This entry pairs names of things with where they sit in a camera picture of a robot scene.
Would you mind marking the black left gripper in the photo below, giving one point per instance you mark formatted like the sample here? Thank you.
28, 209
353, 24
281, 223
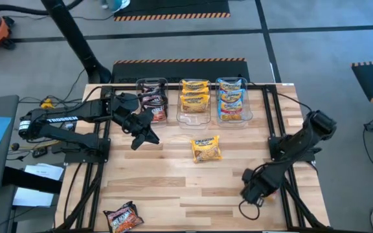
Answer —
139, 121

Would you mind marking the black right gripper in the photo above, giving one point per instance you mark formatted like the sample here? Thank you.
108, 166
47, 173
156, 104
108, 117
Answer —
257, 187

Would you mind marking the black fire noodle pack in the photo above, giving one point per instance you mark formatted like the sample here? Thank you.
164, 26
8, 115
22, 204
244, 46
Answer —
151, 90
123, 218
160, 115
157, 100

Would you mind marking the yellow creamy chicken ramen pack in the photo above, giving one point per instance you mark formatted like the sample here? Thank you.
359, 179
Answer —
206, 149
194, 84
195, 92
194, 103

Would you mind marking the blue beef ramen pack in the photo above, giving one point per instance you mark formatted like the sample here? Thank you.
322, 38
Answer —
231, 95
230, 111
230, 84

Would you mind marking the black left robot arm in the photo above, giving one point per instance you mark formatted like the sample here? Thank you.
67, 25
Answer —
60, 119

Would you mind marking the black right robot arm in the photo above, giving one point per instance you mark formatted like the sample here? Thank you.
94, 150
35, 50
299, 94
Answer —
303, 139

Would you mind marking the clear plastic bin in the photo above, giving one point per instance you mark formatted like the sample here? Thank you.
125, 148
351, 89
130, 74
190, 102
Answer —
193, 121
249, 113
141, 81

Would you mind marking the yellow clamp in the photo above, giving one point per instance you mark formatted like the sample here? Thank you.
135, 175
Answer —
47, 104

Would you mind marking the white paper sheet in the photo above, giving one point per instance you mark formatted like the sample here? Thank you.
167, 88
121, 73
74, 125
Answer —
44, 171
32, 197

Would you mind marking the black bench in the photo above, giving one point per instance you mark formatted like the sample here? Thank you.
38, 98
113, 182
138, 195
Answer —
31, 184

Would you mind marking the black aluminium table frame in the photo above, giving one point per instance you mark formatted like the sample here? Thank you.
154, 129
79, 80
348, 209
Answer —
265, 113

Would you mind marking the black camera pole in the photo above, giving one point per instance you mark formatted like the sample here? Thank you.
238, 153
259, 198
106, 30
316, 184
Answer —
73, 35

